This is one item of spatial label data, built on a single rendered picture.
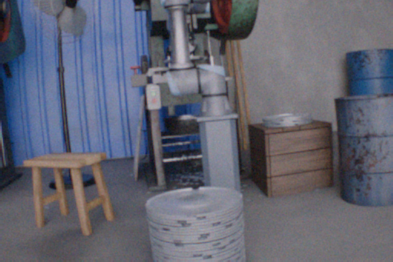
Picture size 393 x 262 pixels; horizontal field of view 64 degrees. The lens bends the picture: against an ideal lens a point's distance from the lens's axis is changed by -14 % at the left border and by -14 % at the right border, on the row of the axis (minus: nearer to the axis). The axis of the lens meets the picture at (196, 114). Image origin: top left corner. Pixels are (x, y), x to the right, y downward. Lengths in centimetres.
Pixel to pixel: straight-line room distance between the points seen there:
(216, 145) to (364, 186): 71
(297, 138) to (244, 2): 94
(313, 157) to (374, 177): 44
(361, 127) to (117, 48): 262
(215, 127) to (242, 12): 95
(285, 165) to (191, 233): 97
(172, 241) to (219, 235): 13
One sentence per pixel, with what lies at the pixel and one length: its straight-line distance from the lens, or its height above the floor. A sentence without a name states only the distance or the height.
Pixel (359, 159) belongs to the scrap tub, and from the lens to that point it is 159.
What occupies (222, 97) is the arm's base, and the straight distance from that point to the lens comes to 164.
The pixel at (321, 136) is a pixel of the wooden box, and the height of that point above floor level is 28.
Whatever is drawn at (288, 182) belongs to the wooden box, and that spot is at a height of 7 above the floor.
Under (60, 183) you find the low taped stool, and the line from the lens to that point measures 184.
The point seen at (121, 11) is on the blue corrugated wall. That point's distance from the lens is 367.
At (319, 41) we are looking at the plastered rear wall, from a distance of 423.
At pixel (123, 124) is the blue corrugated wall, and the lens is 354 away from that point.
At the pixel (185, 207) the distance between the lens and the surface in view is 103.
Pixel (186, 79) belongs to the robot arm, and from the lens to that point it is 162.
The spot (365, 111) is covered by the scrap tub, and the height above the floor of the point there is 43.
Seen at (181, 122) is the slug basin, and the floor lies 39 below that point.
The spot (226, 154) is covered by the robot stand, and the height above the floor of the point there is 28.
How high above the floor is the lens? 55
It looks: 3 degrees down
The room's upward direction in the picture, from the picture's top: 5 degrees counter-clockwise
